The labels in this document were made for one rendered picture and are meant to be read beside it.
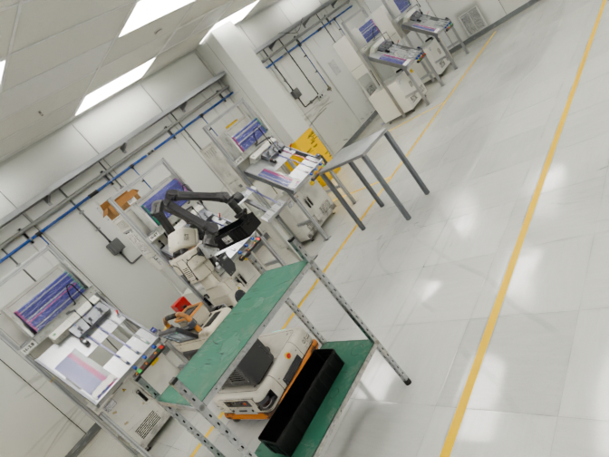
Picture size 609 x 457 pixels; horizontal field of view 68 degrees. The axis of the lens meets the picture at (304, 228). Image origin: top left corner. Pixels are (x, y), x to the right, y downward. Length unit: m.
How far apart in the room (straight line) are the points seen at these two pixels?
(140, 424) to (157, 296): 2.22
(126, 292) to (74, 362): 2.06
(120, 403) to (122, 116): 3.94
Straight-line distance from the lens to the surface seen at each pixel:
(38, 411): 5.98
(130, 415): 4.48
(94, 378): 4.17
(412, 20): 9.68
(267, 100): 7.54
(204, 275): 3.29
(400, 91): 8.19
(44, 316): 4.44
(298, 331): 3.43
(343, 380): 2.50
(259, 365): 3.21
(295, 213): 5.58
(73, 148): 6.50
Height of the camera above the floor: 1.70
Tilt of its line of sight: 15 degrees down
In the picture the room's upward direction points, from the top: 39 degrees counter-clockwise
